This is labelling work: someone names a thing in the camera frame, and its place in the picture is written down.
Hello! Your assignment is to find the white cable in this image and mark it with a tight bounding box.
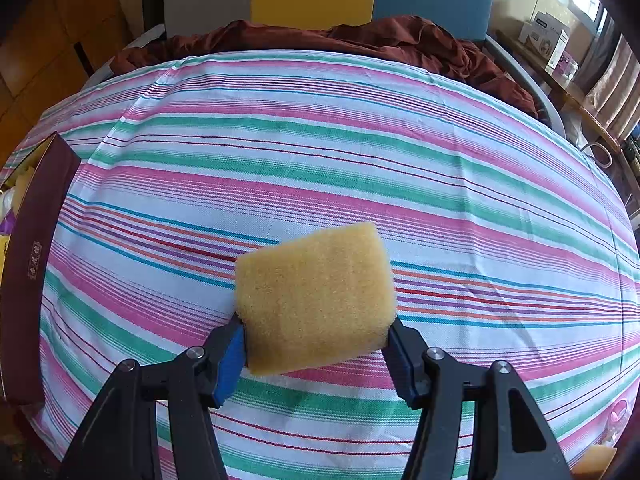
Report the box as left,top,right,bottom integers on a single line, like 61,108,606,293
580,142,613,168

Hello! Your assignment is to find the pink patterned curtain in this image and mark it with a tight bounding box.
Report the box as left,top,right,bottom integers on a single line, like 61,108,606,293
585,35,640,141

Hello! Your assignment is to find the yellow sponge block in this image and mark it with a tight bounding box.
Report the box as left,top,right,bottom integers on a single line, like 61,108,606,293
234,221,398,377
570,444,618,480

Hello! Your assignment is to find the dark grey curtain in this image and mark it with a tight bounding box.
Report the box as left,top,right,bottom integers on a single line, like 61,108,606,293
590,12,623,76

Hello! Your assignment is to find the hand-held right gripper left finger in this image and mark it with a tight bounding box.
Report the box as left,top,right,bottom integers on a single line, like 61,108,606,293
60,312,247,480

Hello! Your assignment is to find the wooden desk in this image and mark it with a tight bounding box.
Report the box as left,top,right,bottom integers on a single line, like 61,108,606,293
492,20,640,161

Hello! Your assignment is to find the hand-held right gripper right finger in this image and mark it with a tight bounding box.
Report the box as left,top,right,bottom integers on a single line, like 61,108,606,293
382,317,573,480

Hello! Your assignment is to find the white cardboard box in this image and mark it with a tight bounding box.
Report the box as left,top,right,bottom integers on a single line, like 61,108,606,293
517,10,571,68

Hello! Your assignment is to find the maroon box with gold interior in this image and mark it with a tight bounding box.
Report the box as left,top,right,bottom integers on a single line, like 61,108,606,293
0,132,82,408

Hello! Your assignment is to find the maroon blanket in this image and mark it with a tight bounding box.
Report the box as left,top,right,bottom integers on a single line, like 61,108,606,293
107,16,538,118

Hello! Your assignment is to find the wooden wardrobe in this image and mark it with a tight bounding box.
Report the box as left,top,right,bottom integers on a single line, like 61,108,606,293
0,0,131,166

